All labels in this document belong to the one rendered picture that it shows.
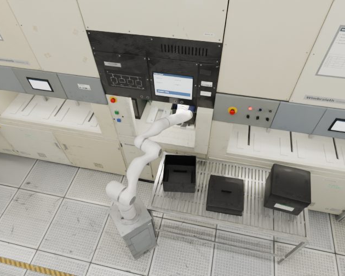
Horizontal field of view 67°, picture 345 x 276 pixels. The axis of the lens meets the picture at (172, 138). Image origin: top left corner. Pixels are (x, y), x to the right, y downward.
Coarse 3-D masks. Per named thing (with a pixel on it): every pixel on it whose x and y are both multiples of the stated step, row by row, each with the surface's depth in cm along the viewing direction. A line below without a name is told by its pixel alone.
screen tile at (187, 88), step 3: (174, 78) 183; (174, 81) 185; (177, 81) 184; (180, 81) 184; (183, 81) 183; (186, 81) 182; (189, 81) 182; (174, 84) 187; (186, 84) 185; (189, 84) 184; (174, 87) 189; (177, 87) 189; (180, 87) 188; (183, 87) 187; (186, 87) 187; (189, 87) 186; (180, 90) 190; (183, 90) 190; (186, 90) 189; (189, 90) 189
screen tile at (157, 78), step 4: (156, 76) 185; (156, 80) 188; (160, 80) 187; (164, 80) 186; (168, 80) 186; (156, 84) 191; (160, 84) 190; (164, 84) 189; (168, 84) 188; (164, 88) 192; (168, 88) 191
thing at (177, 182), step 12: (168, 156) 232; (180, 156) 230; (192, 156) 229; (168, 168) 240; (180, 168) 240; (192, 168) 240; (168, 180) 232; (180, 180) 232; (192, 180) 232; (192, 192) 224
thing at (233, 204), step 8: (216, 176) 223; (224, 176) 223; (216, 184) 218; (224, 184) 218; (232, 184) 218; (240, 184) 218; (208, 192) 217; (216, 192) 214; (224, 192) 214; (232, 192) 214; (240, 192) 213; (208, 200) 210; (216, 200) 209; (224, 200) 209; (232, 200) 209; (240, 200) 209; (208, 208) 212; (216, 208) 209; (224, 208) 206; (232, 208) 205; (240, 208) 205
